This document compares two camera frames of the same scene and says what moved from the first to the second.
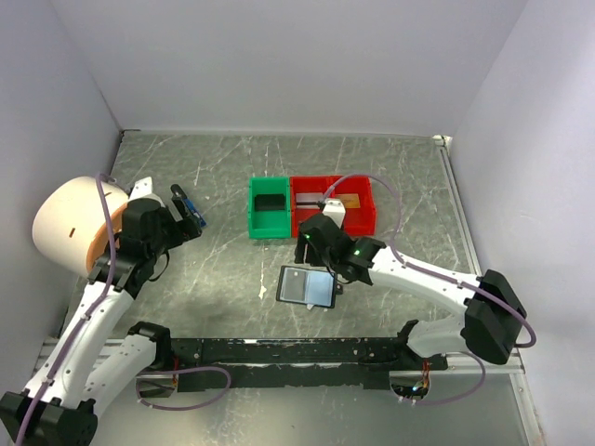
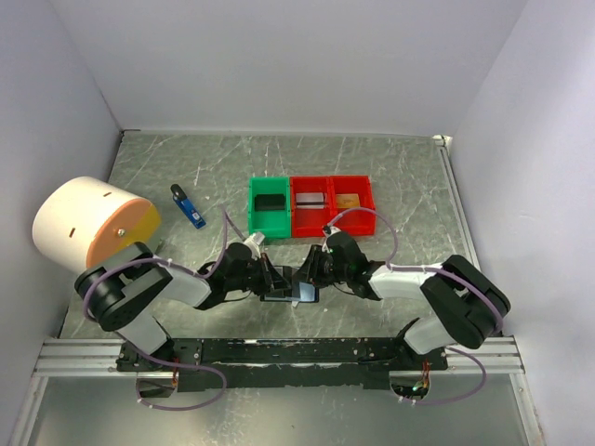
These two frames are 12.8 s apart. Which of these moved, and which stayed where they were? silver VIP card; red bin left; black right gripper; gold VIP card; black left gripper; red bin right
Moved: black right gripper; black left gripper
Stayed: gold VIP card; red bin right; red bin left; silver VIP card
